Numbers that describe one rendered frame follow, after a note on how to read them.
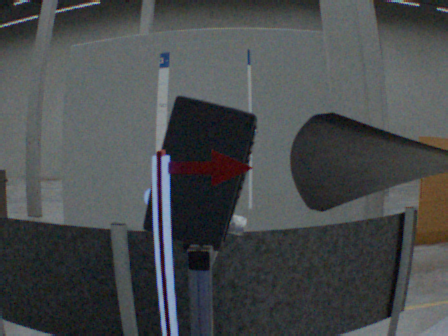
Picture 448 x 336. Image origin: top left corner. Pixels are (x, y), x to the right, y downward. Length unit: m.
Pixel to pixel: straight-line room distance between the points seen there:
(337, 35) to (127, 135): 2.59
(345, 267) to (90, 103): 4.76
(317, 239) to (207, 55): 4.41
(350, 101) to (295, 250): 2.49
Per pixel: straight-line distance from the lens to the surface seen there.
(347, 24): 4.87
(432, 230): 8.68
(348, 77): 4.83
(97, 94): 7.00
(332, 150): 0.60
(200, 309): 1.18
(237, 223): 1.24
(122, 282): 2.30
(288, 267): 2.41
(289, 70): 6.60
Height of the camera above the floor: 1.20
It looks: 2 degrees down
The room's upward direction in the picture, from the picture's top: straight up
